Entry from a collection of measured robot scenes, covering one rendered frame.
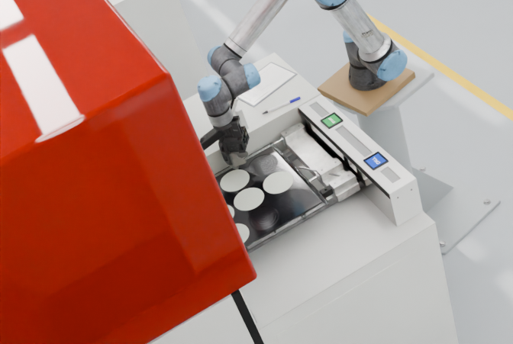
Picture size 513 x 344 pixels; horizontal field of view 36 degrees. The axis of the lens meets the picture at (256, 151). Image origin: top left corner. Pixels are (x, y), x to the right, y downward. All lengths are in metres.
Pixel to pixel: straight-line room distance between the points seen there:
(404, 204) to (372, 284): 0.25
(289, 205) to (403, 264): 0.38
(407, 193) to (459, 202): 1.22
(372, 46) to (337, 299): 0.82
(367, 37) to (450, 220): 1.17
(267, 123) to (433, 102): 1.59
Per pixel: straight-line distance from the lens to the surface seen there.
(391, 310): 2.51
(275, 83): 2.80
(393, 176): 2.34
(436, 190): 3.50
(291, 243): 2.43
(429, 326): 2.69
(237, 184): 2.56
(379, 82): 2.84
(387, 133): 2.98
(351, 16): 2.49
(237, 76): 2.41
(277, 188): 2.50
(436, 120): 3.98
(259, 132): 2.65
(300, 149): 2.63
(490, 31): 4.51
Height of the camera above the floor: 2.58
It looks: 39 degrees down
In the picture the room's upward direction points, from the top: 20 degrees counter-clockwise
